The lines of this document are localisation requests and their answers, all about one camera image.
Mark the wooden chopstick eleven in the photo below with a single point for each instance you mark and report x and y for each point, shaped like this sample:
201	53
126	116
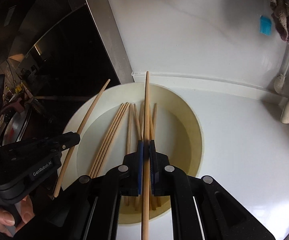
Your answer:
128	146

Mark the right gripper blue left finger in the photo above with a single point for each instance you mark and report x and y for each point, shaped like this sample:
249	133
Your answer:
139	155

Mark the person left hand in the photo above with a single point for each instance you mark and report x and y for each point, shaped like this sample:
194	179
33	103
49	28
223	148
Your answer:
7	221

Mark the wooden chopstick ten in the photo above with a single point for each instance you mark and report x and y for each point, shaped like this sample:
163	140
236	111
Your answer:
110	139

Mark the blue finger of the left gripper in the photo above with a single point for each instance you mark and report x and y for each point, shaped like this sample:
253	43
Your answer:
65	141

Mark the wooden chopstick one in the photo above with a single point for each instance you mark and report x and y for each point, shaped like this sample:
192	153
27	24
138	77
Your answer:
104	141

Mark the wooden chopstick five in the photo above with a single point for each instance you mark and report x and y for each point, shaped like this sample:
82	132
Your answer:
112	138

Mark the wooden chopstick nine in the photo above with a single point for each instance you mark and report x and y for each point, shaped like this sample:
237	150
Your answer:
141	119

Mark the wooden chopstick four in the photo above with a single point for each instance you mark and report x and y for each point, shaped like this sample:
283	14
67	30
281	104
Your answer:
112	139

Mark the blue silicone brush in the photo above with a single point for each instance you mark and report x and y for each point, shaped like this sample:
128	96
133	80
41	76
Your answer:
265	25

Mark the white round basin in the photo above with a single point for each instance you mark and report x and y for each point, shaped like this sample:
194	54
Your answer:
178	135

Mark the pot with glass lid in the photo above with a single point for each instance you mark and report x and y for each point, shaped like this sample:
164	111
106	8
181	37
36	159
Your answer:
14	120

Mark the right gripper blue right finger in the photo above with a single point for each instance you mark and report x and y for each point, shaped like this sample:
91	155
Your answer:
154	168

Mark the wooden chopstick two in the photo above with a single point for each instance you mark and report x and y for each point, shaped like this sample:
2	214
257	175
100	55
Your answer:
137	122

